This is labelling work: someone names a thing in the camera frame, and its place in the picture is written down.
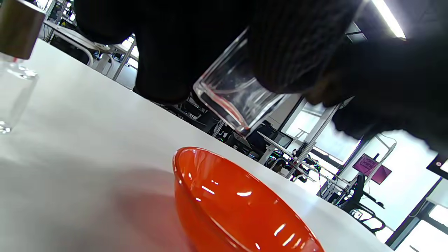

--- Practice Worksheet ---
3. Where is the white desk with metal legs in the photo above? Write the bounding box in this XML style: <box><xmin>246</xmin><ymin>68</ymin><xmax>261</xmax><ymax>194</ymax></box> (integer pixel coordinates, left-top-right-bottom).
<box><xmin>41</xmin><ymin>19</ymin><xmax>139</xmax><ymax>82</ymax></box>

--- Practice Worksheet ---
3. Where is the black computer monitor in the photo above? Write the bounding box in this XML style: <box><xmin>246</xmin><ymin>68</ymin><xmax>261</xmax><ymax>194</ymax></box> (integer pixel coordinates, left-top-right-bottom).
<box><xmin>257</xmin><ymin>121</ymin><xmax>294</xmax><ymax>150</ymax></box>

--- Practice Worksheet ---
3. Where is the red glossy bowl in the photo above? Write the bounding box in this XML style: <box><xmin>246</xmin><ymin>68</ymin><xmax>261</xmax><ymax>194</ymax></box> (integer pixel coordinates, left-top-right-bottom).
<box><xmin>173</xmin><ymin>147</ymin><xmax>326</xmax><ymax>252</ymax></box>

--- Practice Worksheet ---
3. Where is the person's left hand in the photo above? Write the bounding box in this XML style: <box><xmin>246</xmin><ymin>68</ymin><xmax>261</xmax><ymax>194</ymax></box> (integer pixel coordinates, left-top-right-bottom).
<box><xmin>73</xmin><ymin>0</ymin><xmax>448</xmax><ymax>154</ymax></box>

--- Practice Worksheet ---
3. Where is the white metal frame workstation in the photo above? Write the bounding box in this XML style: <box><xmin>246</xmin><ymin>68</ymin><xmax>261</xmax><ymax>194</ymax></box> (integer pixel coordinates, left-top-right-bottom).
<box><xmin>257</xmin><ymin>104</ymin><xmax>351</xmax><ymax>181</ymax></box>

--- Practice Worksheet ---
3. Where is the long ceiling light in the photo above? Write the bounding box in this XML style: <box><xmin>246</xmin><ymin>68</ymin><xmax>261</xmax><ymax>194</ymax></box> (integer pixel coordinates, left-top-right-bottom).
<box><xmin>371</xmin><ymin>0</ymin><xmax>407</xmax><ymax>39</ymax></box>

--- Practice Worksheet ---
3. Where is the purple display screen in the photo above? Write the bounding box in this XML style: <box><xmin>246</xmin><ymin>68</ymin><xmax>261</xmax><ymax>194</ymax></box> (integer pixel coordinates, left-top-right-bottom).
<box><xmin>352</xmin><ymin>153</ymin><xmax>392</xmax><ymax>185</ymax></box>

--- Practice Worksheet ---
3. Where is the black office chair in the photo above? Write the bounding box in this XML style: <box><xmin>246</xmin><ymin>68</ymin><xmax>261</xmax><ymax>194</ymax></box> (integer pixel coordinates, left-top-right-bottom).
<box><xmin>337</xmin><ymin>173</ymin><xmax>386</xmax><ymax>235</ymax></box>

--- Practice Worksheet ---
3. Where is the clear square glass container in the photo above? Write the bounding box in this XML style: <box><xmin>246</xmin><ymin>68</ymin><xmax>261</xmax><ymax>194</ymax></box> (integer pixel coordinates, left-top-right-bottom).
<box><xmin>193</xmin><ymin>28</ymin><xmax>302</xmax><ymax>135</ymax></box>

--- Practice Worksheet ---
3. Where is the clear jar with wooden lid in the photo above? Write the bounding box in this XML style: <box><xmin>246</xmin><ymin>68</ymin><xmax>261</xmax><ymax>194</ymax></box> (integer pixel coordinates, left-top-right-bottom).
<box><xmin>0</xmin><ymin>0</ymin><xmax>47</xmax><ymax>134</ymax></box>

